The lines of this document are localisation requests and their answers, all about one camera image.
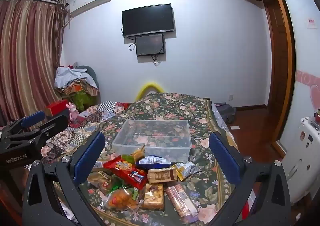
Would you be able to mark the white paper sheet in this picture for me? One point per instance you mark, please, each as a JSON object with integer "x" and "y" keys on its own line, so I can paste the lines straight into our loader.
{"x": 235, "y": 127}

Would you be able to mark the red snack packet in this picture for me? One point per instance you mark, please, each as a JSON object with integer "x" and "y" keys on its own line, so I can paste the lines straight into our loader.
{"x": 125, "y": 168}

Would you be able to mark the red box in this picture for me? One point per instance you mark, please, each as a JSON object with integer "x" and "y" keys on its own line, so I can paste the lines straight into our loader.
{"x": 56, "y": 107}

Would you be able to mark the pink and brown striped packet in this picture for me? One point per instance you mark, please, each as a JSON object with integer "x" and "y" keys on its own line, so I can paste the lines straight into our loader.
{"x": 180, "y": 201}

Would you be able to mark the brown striped wafer packet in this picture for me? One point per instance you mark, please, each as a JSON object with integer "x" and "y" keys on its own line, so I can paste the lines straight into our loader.
{"x": 161, "y": 174}

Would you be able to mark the green patterned cloth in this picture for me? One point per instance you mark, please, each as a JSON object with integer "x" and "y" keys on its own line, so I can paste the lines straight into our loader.
{"x": 83, "y": 99}

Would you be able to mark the yellow hoop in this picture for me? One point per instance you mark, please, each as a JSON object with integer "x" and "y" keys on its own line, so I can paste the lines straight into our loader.
{"x": 150, "y": 85}

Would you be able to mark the clear cracker packet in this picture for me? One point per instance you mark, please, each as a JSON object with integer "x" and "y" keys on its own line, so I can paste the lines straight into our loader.
{"x": 153, "y": 197}

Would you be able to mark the beige snack packet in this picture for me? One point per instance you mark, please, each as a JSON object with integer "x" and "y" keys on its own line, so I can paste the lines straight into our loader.
{"x": 100, "y": 177}

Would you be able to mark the white wall card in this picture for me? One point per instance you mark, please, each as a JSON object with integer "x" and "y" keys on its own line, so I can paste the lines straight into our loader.
{"x": 311, "y": 22}

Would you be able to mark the small black wall monitor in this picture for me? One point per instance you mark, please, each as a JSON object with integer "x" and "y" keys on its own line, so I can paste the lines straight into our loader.
{"x": 150, "y": 44}

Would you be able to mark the pink plush toy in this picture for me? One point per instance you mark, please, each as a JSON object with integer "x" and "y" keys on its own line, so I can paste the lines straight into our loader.
{"x": 73, "y": 112}

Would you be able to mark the patchwork quilt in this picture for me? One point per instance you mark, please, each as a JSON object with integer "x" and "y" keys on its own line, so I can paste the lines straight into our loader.
{"x": 100, "y": 113}

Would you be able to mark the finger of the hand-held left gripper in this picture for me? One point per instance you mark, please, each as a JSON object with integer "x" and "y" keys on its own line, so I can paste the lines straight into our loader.
{"x": 55, "y": 123}
{"x": 32, "y": 118}

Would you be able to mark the orange ball snack bag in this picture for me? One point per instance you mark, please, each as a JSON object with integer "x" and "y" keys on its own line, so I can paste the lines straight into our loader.
{"x": 120, "y": 198}

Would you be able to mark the striped red and gold curtain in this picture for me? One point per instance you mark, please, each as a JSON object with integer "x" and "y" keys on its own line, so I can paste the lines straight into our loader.
{"x": 27, "y": 61}

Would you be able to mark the grey-white crumpled cloth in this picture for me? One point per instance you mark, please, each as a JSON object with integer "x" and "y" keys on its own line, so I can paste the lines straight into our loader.
{"x": 67, "y": 76}

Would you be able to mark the white appliance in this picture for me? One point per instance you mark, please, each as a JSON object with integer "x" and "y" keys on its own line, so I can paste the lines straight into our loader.
{"x": 300, "y": 156}

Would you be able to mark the green floral blanket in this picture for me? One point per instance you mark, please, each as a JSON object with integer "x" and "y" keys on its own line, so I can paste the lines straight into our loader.
{"x": 170, "y": 108}

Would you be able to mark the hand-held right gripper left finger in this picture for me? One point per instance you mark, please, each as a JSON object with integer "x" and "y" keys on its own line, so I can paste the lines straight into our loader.
{"x": 90, "y": 156}

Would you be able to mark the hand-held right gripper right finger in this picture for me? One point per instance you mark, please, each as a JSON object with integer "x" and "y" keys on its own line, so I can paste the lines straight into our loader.
{"x": 222, "y": 153}

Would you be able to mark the yellow and silver snack packet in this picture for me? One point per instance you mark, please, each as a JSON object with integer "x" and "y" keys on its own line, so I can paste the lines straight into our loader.
{"x": 185, "y": 169}

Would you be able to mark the wooden door frame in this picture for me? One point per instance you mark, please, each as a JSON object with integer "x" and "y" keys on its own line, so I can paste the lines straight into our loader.
{"x": 280, "y": 66}

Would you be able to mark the grey bag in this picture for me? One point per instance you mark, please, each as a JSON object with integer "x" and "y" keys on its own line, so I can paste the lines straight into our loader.
{"x": 227, "y": 112}

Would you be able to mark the golden snack packet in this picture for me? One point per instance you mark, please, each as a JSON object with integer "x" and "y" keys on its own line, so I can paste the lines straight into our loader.
{"x": 138, "y": 153}

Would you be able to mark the blue and white snack packet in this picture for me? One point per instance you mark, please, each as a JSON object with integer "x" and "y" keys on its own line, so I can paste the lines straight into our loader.
{"x": 152, "y": 161}

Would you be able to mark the white air conditioner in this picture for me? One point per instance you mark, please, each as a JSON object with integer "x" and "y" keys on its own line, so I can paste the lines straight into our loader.
{"x": 90, "y": 1}

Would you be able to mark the green and yellow jelly packet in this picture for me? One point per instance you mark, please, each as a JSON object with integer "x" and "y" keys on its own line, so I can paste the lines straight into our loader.
{"x": 127, "y": 159}

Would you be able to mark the patterned folded cloth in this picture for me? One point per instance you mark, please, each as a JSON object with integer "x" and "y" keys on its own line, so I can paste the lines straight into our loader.
{"x": 75, "y": 88}

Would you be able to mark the pink heart wall sticker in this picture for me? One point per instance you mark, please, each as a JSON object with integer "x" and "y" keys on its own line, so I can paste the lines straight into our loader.
{"x": 310, "y": 86}

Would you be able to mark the black wall television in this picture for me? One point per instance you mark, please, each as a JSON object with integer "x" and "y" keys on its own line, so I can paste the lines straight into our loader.
{"x": 147, "y": 19}

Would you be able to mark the printed white bed sheet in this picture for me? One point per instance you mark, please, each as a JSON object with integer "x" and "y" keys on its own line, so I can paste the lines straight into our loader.
{"x": 218, "y": 118}

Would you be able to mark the dark green chair back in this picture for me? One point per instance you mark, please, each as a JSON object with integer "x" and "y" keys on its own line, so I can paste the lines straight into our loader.
{"x": 91, "y": 71}

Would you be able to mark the clear plastic storage box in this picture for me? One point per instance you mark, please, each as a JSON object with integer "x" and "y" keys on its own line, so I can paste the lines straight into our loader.
{"x": 162, "y": 149}

